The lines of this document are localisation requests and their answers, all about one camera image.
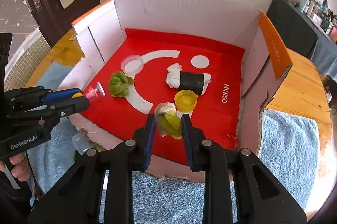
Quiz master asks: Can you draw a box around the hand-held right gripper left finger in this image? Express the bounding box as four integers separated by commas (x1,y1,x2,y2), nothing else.
28,114,157,224

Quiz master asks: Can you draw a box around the clear plastic bottle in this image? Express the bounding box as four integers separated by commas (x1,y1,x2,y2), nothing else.
72,133,95,155

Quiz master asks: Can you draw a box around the yellow-green plush toy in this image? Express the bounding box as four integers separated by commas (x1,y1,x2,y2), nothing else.
154,102,183,140

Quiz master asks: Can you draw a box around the yellow bottle cap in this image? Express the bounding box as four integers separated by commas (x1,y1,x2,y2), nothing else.
174,90,198,112

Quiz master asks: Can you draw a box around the clear plastic lid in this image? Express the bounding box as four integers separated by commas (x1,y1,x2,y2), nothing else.
120,55,144,74

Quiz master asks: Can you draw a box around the blue fluffy blanket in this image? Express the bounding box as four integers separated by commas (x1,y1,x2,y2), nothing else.
26,61,320,224

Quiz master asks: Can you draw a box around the green plush cabbage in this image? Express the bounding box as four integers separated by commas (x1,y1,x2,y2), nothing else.
109,72,135,98

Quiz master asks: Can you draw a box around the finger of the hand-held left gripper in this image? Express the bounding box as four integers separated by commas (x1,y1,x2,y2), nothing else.
7,96,90,133
5,86,83,112

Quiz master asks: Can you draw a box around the small doll figure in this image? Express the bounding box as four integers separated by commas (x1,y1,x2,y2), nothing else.
86,81,106,99

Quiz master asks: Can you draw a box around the person's left hand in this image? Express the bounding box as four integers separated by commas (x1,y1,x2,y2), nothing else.
0,153,30,181

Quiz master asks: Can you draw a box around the group of bottles and jars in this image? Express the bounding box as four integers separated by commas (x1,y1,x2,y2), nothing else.
290,0,337,42

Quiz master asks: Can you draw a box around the side table with grey-blue cloth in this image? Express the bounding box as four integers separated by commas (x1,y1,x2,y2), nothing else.
266,0,337,77

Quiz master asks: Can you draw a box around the orange cardboard box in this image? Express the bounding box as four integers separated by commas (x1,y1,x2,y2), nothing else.
56,0,294,184

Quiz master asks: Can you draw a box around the black white cloth roll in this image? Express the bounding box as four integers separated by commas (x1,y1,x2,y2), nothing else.
165,63,212,95

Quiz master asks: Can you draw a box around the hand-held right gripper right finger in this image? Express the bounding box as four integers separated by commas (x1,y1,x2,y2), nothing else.
181,114,308,224

